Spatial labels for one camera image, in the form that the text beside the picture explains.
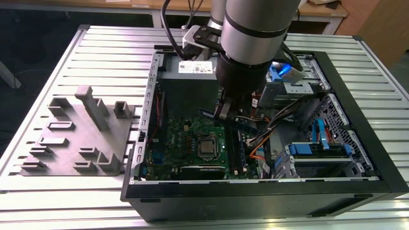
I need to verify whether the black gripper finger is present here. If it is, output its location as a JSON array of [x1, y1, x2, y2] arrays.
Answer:
[[235, 95, 250, 114], [219, 95, 236, 120]]

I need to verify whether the dark RAM stick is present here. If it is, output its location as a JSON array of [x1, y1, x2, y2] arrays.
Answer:
[[199, 107, 263, 135]]

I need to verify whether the blue disk carrier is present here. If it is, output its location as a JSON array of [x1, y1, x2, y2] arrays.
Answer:
[[268, 65, 286, 82], [288, 142, 355, 157]]

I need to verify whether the grey power supply unit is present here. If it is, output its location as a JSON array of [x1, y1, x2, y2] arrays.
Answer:
[[158, 55, 224, 118]]

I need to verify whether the silver CPU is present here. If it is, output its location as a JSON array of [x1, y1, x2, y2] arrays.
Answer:
[[198, 140, 220, 155]]

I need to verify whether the green motherboard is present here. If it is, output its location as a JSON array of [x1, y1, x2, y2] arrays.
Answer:
[[144, 116, 260, 181]]

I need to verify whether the metal drive cage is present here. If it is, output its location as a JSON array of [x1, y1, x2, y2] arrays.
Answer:
[[264, 54, 331, 109]]

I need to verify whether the black graphics card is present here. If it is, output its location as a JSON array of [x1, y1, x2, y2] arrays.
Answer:
[[178, 164, 227, 181]]

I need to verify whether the metal disk bay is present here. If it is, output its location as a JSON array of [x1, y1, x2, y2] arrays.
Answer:
[[274, 142, 374, 179]]

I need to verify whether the black open PC case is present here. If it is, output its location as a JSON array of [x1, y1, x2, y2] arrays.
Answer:
[[120, 44, 409, 222]]

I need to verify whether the grey parts rack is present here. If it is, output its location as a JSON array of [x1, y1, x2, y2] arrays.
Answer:
[[19, 85, 142, 177]]

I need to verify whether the brown wooden cabinet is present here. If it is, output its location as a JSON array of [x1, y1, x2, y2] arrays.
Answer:
[[335, 0, 409, 70]]

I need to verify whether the white chair leg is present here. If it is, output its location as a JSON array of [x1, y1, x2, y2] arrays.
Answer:
[[0, 61, 23, 90]]

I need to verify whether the metal CPU socket frame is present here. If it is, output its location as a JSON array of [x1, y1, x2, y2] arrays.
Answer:
[[194, 133, 222, 160]]

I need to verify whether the small silver wrist camera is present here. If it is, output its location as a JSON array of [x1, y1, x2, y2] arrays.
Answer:
[[278, 61, 306, 85]]

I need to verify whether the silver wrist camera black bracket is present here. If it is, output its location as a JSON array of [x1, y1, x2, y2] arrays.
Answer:
[[182, 24, 222, 61]]

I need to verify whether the orange wire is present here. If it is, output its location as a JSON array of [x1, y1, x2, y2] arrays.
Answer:
[[251, 141, 274, 161]]

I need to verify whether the black cable silver plug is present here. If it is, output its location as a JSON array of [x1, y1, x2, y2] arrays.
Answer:
[[182, 0, 203, 31]]

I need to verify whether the blue flat data wire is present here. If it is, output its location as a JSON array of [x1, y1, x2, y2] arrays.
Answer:
[[315, 118, 331, 150]]

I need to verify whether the black camera cable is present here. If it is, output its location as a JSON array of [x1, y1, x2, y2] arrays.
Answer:
[[160, 0, 192, 60]]

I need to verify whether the wooden desk white frame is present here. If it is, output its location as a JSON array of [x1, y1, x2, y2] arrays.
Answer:
[[86, 0, 350, 35]]

